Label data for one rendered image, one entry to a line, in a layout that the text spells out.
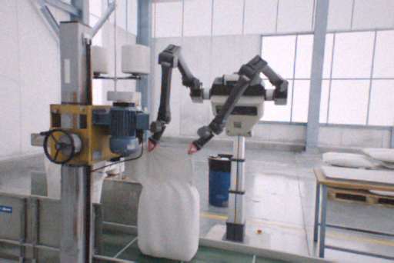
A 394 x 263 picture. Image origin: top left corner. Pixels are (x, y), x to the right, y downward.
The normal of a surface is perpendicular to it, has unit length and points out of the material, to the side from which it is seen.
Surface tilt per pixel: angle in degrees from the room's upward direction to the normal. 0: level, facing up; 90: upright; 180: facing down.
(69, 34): 90
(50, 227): 90
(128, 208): 90
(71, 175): 90
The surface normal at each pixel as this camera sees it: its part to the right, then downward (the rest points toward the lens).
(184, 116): -0.29, 0.07
